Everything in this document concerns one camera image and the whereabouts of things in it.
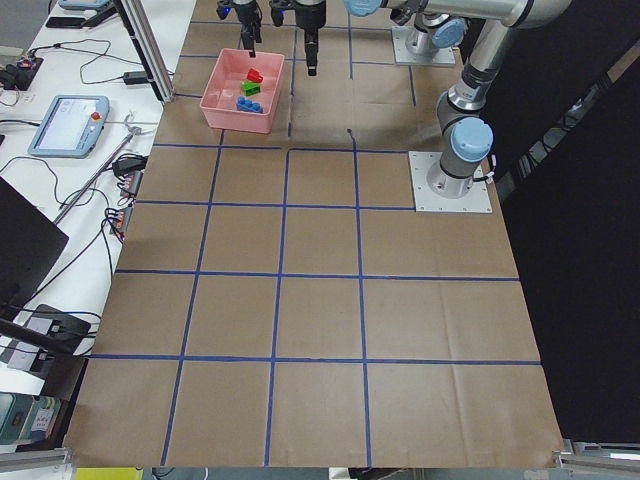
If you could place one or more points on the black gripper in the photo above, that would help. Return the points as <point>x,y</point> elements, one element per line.
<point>310,14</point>
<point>243,12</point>

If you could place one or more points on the red toy block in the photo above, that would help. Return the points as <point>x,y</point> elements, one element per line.
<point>254,76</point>

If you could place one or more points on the green toy block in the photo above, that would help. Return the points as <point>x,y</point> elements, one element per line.
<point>250,88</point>

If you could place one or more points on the blue toy block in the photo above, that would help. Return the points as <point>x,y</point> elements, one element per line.
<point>245,104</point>

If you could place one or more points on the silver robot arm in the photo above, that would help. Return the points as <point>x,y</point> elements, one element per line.
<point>430,31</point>
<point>502,21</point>

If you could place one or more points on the pink plastic box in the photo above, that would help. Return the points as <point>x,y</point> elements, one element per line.
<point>218,102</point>

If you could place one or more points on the black power adapter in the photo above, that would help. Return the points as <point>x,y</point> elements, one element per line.
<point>135,78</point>

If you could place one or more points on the metal rod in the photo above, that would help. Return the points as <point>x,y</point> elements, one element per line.
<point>132,132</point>

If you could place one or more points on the teach pendant tablet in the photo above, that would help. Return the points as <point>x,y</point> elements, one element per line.
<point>71,127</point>

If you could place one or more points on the black monitor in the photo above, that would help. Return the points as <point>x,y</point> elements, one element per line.
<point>30,246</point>

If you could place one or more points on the aluminium frame post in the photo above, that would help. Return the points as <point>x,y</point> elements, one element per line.
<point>140,32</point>

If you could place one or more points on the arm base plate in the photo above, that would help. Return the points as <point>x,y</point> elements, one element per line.
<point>436,192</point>
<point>425,52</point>

